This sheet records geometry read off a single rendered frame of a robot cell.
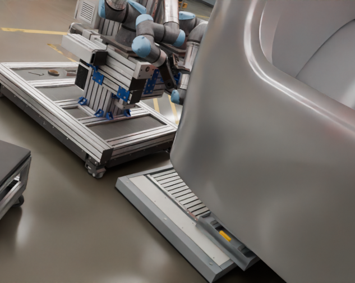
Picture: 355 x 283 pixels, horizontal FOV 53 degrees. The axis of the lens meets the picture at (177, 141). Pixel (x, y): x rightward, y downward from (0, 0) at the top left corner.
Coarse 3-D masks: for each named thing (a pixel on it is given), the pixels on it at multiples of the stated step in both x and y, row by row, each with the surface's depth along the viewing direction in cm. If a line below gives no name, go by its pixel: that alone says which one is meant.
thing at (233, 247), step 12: (204, 216) 203; (204, 228) 198; (216, 228) 197; (216, 240) 193; (228, 240) 188; (228, 252) 189; (240, 252) 184; (252, 252) 191; (240, 264) 185; (252, 264) 190
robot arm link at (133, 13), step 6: (126, 6) 194; (132, 6) 195; (138, 6) 195; (126, 12) 194; (132, 12) 196; (138, 12) 197; (144, 12) 199; (126, 18) 196; (132, 18) 197; (126, 24) 200; (132, 24) 199
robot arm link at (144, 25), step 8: (144, 16) 150; (136, 24) 151; (144, 24) 149; (152, 24) 150; (160, 24) 154; (136, 32) 150; (144, 32) 148; (152, 32) 149; (160, 32) 152; (160, 40) 154
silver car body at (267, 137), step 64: (256, 0) 75; (320, 0) 117; (256, 64) 75; (320, 64) 137; (192, 128) 97; (256, 128) 74; (320, 128) 64; (256, 192) 80; (320, 192) 66; (320, 256) 72
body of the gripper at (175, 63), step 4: (164, 52) 159; (168, 56) 161; (172, 56) 162; (176, 56) 165; (168, 60) 161; (172, 60) 161; (164, 64) 156; (172, 64) 160; (176, 64) 165; (172, 68) 160; (176, 68) 160; (172, 72) 163; (176, 72) 163
